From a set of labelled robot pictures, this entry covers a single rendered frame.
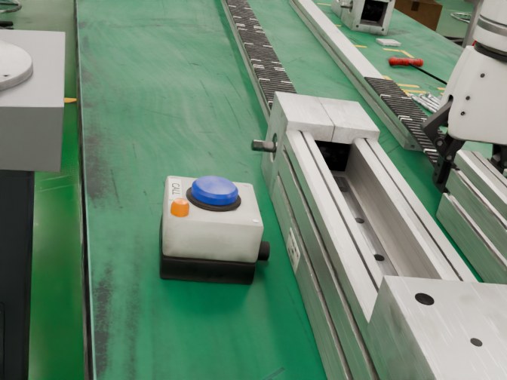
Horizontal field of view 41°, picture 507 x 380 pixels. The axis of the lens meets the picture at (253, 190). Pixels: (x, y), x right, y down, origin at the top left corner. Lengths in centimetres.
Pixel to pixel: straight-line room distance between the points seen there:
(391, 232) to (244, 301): 14
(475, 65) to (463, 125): 7
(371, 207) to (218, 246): 16
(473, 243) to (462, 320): 33
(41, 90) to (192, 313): 32
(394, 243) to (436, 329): 22
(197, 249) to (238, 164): 26
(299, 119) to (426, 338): 38
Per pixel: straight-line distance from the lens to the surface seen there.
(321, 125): 70
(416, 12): 465
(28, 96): 73
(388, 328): 39
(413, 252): 55
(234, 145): 85
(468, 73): 78
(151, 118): 90
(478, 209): 71
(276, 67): 110
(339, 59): 132
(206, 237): 55
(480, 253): 70
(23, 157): 73
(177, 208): 54
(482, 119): 79
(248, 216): 56
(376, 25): 170
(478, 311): 40
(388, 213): 60
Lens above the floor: 111
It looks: 26 degrees down
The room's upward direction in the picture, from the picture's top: 11 degrees clockwise
